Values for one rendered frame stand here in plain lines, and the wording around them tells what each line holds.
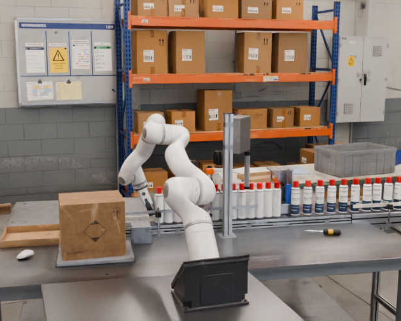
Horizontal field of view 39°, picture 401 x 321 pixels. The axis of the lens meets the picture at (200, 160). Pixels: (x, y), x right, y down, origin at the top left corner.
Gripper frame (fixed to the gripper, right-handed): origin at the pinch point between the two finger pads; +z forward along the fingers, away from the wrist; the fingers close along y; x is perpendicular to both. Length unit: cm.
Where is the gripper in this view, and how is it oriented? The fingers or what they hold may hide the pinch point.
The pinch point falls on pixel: (150, 212)
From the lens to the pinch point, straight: 314.8
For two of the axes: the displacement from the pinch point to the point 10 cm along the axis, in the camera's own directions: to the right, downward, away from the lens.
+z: 3.3, 9.1, 2.3
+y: -2.0, -1.8, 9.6
